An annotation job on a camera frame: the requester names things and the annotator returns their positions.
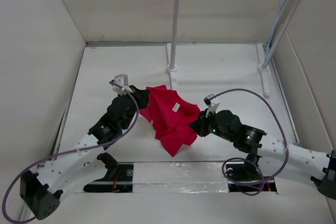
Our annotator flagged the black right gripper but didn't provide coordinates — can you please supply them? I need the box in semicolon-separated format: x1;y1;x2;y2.
188;108;234;143

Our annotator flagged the red t shirt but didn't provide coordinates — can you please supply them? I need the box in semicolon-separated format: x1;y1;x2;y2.
140;85;200;157

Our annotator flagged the blue wire hanger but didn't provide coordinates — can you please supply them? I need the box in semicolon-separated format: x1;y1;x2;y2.
265;0;288;60

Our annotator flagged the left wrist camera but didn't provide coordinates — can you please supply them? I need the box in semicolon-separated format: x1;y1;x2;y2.
109;74;131;95

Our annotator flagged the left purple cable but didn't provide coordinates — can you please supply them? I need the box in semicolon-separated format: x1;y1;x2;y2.
1;81;140;222

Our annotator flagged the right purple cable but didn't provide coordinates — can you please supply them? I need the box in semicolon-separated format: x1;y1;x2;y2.
222;89;290;195

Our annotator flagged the purple cable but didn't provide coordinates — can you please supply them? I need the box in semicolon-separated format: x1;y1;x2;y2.
222;89;290;195
1;81;140;222

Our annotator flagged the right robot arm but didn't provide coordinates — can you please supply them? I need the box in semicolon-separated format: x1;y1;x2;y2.
189;110;335;199

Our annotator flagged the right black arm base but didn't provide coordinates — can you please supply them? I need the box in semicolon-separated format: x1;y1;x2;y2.
222;154;277;196

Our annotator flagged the white clothes rack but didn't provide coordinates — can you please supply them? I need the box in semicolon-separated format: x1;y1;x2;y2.
166;0;302;97

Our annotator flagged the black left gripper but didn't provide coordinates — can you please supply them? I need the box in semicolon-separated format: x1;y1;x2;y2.
117;85;149;130

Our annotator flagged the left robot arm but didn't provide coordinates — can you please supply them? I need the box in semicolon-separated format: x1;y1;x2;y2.
19;84;149;220

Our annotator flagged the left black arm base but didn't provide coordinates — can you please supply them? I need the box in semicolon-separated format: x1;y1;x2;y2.
83;153;134;193

